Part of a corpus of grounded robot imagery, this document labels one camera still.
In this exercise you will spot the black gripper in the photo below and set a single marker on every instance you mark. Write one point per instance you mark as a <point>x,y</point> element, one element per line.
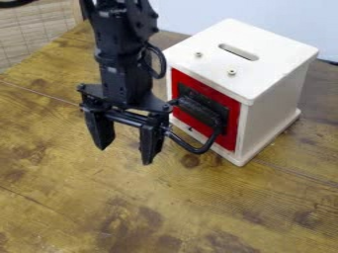
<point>147,115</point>

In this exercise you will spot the black drawer handle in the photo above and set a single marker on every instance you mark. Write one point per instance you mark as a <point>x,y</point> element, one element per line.
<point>206,111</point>

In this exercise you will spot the red drawer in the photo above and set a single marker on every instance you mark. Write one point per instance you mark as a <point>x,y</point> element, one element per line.
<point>227,140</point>

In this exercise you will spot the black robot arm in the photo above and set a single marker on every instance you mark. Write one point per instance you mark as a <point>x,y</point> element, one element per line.
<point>122,99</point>

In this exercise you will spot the white wooden cabinet box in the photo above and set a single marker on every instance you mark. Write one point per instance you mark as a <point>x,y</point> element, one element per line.
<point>249,71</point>

